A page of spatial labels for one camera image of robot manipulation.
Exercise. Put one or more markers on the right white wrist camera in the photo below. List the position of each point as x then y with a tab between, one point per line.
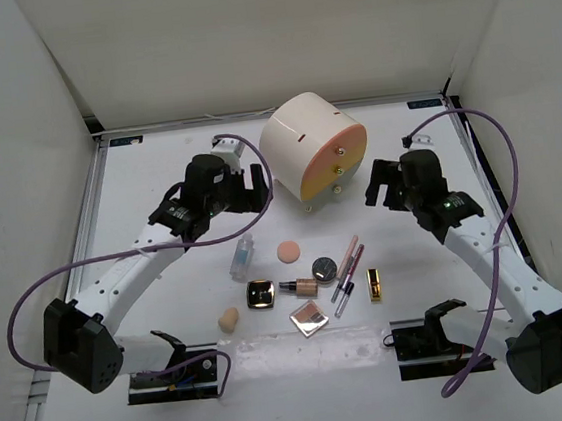
417	139

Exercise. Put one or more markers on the cream round drawer cabinet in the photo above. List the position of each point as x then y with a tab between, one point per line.
294	134

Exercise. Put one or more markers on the round peach powder puff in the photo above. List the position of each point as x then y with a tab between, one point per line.
288	252

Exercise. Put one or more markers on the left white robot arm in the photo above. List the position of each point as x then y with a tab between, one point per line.
80	335

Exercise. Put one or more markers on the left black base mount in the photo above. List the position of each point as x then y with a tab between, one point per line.
196	381

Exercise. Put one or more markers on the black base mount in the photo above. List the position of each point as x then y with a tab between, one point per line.
418	358
196	381

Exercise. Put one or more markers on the beige foundation bottle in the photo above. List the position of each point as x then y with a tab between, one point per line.
301	287

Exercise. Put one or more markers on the pink slim makeup pencil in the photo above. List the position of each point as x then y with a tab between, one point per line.
349	252

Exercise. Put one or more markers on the clear black-capped mascara tube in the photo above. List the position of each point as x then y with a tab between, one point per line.
344	299

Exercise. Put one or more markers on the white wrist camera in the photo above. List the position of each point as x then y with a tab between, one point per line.
417	139
229	149

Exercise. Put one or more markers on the gold black lipstick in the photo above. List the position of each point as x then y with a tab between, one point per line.
374	284

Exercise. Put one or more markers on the clear bottle blue label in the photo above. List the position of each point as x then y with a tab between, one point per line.
242	258

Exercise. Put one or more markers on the red lip gloss tube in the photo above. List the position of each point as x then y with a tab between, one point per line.
347	272

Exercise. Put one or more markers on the black gold square compact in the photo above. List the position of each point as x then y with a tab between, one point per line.
260	294

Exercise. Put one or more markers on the yellow middle drawer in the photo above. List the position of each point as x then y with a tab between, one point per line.
322	174

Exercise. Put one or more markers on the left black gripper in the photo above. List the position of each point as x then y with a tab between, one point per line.
249	200

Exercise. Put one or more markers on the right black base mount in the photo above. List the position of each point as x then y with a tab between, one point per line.
418	358

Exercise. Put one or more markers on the pale bottom drawer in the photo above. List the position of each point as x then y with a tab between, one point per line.
331	192

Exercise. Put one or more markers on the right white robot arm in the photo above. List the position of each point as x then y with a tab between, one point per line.
530	341

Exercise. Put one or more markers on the black round jar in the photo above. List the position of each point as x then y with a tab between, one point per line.
324	270

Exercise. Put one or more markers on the beige makeup sponge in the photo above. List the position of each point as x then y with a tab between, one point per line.
229	320

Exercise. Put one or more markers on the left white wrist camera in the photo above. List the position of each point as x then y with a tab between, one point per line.
229	149

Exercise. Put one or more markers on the brown eyeshadow palette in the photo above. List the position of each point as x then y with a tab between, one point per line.
309	318

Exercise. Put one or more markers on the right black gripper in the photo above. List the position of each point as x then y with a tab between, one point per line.
388	173

